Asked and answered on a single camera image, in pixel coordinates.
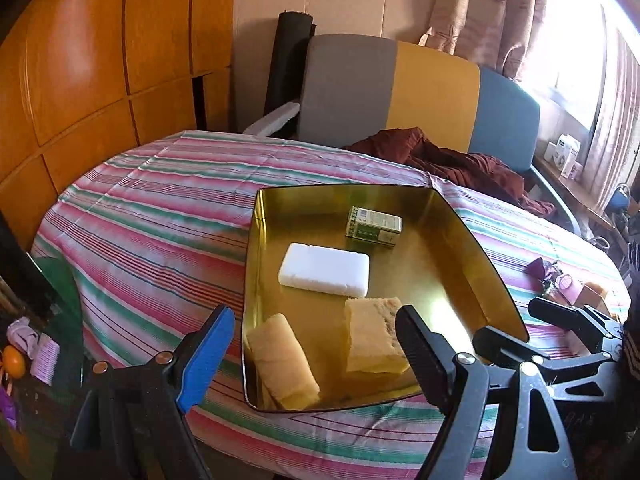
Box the yellow sponge block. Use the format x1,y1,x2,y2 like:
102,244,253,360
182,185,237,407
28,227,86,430
344,296,412,375

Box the small green box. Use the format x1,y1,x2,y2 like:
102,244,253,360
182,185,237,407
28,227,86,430
346,206,404,249

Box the grey yellow blue sofa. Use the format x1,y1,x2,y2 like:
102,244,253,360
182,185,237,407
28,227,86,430
242,33,586,236

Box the striped tablecloth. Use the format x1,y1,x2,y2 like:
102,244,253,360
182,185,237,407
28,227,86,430
31,130,632,476

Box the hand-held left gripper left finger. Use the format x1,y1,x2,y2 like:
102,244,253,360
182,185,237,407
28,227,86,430
65,304,237,480

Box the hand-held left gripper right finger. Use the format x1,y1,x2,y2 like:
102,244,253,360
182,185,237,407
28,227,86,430
394,304,581,480

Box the patterned pink curtain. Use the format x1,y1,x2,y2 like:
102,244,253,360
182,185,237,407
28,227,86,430
417,0,551,83

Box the black rolled mat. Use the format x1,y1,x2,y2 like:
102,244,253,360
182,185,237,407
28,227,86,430
264,10,316,121

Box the rolled yellow sponge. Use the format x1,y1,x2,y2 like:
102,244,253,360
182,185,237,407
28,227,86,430
245,312,321,410

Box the maroon cloth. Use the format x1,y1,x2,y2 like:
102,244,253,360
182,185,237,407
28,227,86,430
342,126,557,218

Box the wooden side table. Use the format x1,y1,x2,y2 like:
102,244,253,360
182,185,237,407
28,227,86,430
532,157,616,231

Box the white box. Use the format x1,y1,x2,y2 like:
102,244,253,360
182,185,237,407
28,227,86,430
544,133,583,179

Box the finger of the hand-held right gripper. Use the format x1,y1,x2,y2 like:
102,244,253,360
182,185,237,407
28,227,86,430
528,296,626,346
471,326,551,368

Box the blue bag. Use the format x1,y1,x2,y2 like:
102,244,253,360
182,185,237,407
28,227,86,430
605,185,632,213

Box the striped pink curtain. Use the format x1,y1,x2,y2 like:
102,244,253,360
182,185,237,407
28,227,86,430
582,25,640,211

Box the pink white shoe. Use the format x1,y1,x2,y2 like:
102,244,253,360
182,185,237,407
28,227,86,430
6,316,61,386

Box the gold metal tray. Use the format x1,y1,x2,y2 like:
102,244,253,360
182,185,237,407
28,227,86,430
241,183,531,415

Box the white soap bar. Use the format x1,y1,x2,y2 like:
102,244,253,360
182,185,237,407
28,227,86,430
278,242,371,298

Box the wooden wardrobe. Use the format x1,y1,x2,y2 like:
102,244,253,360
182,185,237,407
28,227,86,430
0,0,236,241

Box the orange ball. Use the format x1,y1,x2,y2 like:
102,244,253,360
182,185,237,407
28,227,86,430
0,345,26,378

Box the purple wrapped object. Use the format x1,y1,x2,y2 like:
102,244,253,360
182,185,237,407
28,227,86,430
525,256,558,281

